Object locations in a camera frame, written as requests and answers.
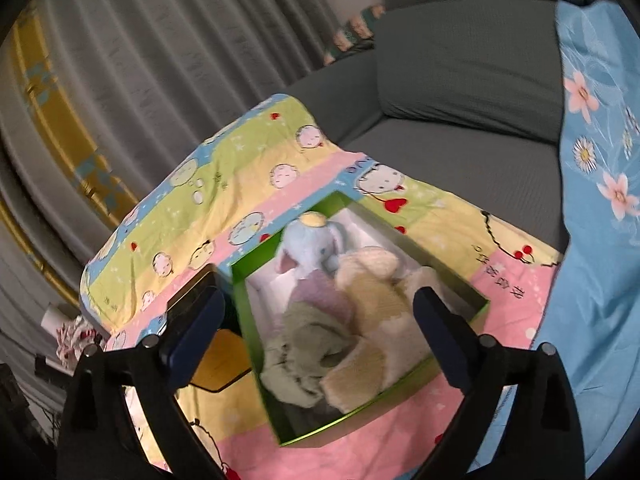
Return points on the grey-green fuzzy cloth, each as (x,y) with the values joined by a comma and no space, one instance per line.
(305,345)

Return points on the patterned cushion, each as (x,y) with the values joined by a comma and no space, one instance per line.
(350,35)

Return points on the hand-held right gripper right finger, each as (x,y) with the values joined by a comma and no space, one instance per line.
(447,340)

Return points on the blue floral cloth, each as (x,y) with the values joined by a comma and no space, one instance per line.
(590,260)

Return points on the grey sofa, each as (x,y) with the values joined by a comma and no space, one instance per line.
(450,85)

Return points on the green cardboard box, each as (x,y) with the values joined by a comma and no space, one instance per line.
(310,437)

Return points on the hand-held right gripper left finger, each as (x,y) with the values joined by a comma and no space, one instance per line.
(192,340)

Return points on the yellow patterned curtain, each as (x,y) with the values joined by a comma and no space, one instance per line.
(55,110)

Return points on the pile of clothes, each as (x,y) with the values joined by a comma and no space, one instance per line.
(70,340)

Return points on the blue elephant plush toy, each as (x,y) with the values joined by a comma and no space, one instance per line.
(310,250)

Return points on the cartoon printed blanket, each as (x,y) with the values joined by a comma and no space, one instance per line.
(225,185)

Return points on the grey curtain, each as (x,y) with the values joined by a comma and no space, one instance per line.
(175,35)

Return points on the black gold box lid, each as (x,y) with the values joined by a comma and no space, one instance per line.
(220,355)

